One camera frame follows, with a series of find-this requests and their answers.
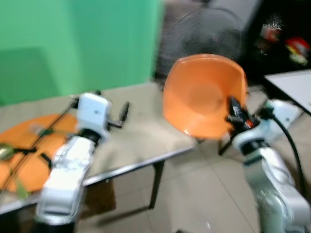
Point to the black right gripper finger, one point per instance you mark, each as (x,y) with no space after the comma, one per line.
(237,108)

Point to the orange plastic bowl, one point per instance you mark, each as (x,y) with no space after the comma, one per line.
(199,92)

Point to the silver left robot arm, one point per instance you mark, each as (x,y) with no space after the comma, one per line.
(63,179)

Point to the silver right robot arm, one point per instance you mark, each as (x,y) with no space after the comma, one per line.
(272,184)

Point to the beige tablecloth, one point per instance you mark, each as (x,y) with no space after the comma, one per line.
(141,136)

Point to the white folding table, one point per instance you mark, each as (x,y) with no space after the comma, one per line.
(294,85)

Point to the black metal table leg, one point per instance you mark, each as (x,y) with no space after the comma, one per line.
(156,182)

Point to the brown cardboard box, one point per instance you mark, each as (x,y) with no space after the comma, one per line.
(99,196)

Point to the black standing fan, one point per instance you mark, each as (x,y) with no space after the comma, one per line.
(209,34)

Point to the red and yellow item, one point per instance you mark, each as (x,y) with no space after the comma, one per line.
(297,48)

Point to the red and white item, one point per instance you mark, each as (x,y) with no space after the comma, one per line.
(270,30)

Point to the orange placemat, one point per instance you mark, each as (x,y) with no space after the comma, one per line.
(29,167)

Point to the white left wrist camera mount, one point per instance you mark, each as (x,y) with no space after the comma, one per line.
(92,112)

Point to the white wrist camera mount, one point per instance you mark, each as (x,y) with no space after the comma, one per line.
(92,112)
(284,112)

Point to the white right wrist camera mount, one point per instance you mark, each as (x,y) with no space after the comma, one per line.
(284,112)

